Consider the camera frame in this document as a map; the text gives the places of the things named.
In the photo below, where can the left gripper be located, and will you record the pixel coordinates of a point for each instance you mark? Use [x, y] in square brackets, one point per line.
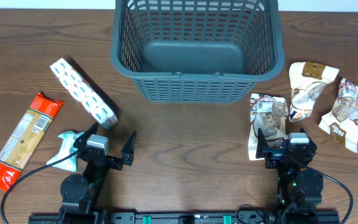
[127, 157]

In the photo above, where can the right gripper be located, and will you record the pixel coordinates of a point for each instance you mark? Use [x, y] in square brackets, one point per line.
[274, 154]

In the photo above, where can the mushroom pouch with label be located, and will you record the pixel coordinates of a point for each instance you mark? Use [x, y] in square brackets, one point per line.
[268, 113]

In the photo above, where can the teal snack pouch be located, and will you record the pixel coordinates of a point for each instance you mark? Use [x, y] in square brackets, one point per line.
[65, 150]

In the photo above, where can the beige mushroom pouch brown header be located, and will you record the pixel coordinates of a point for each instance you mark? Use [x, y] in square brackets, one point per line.
[307, 81]

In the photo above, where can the tissue pack multipack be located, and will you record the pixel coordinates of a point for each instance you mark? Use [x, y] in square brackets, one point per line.
[83, 93]

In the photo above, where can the orange spaghetti packet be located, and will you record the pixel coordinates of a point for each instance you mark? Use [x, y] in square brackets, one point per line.
[26, 137]

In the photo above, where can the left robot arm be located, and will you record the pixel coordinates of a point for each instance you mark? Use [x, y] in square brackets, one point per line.
[80, 192]

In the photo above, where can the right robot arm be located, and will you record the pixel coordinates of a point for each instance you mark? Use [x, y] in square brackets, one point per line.
[299, 188]

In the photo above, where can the grey plastic basket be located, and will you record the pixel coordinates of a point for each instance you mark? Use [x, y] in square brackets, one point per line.
[197, 51]

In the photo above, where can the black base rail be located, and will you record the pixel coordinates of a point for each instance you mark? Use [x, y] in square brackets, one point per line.
[244, 216]

